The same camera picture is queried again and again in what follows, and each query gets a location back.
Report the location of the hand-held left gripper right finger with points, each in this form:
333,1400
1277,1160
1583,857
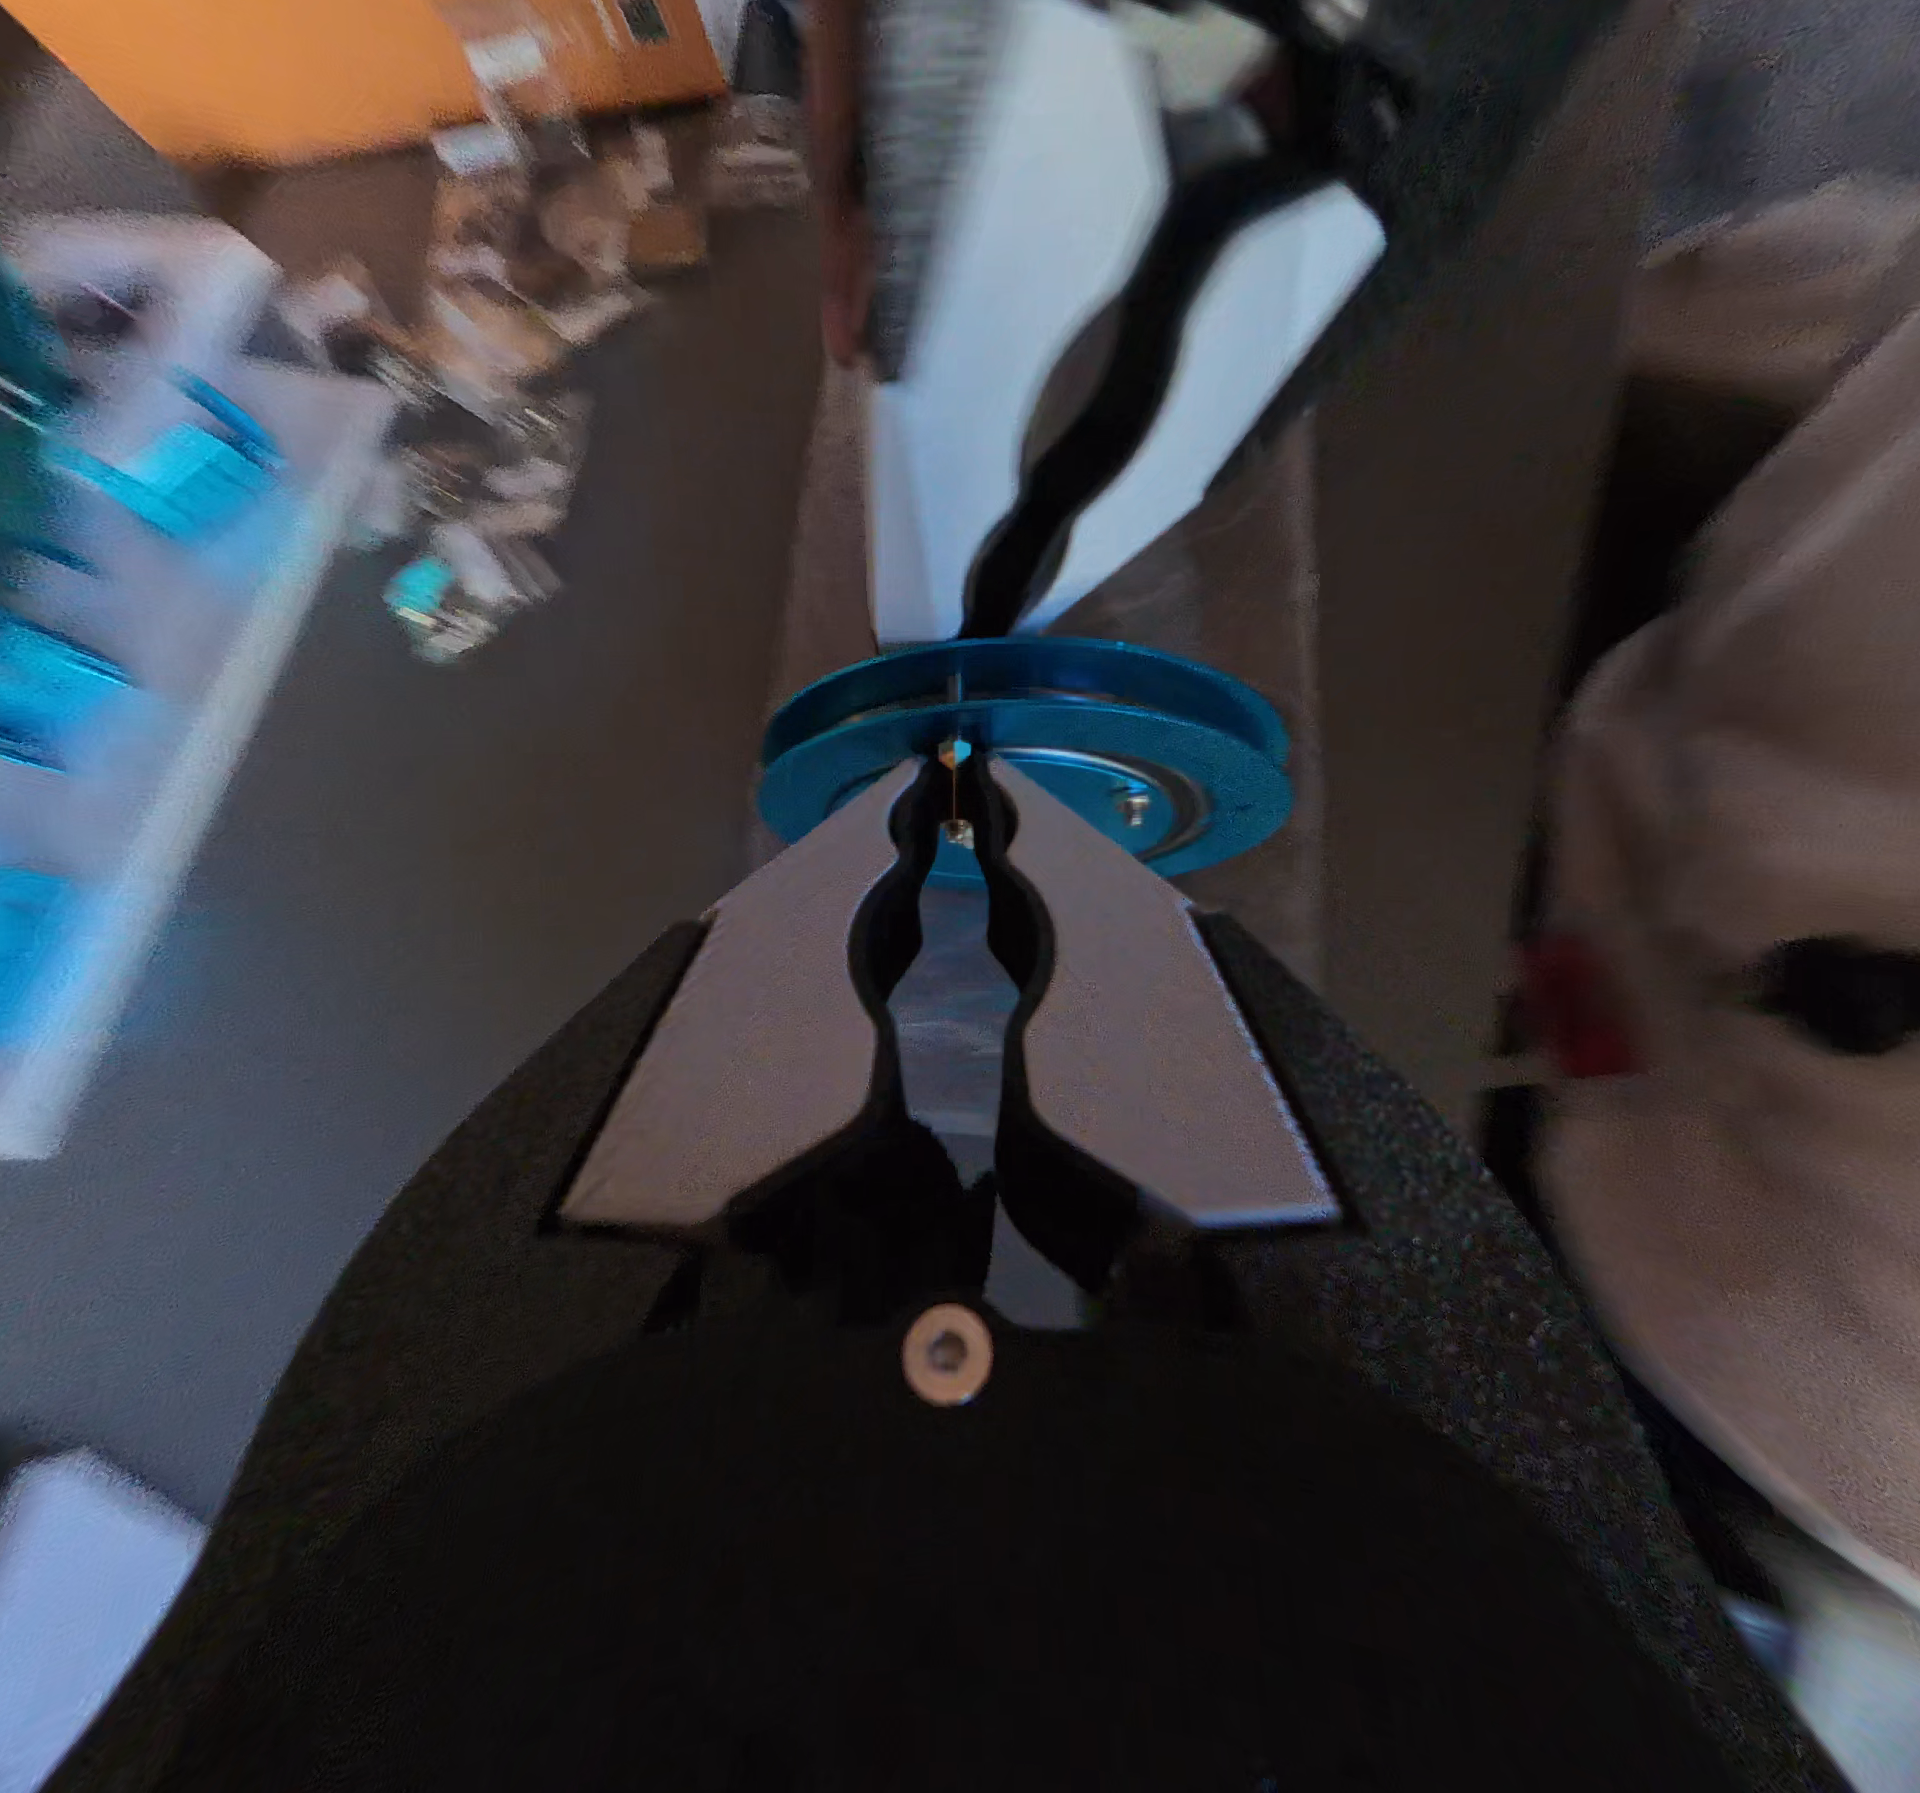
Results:
1171,1072

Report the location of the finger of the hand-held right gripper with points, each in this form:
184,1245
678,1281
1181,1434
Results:
1021,248
1245,322

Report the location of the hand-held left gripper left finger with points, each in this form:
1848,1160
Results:
720,1072

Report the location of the blue round turntable base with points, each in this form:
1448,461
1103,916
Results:
1201,759

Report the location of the brass standoff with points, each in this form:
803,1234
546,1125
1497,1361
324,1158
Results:
957,747

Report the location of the grey desk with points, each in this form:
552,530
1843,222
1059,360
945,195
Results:
524,922

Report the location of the person's right hand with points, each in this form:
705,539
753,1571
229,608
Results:
841,172

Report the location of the bag of black parts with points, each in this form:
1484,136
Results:
773,8

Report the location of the pile of small screw bags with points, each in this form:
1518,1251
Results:
511,322

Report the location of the white foam sheet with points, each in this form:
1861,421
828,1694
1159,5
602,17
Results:
224,593

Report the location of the orange and white cardboard box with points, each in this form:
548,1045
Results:
300,8

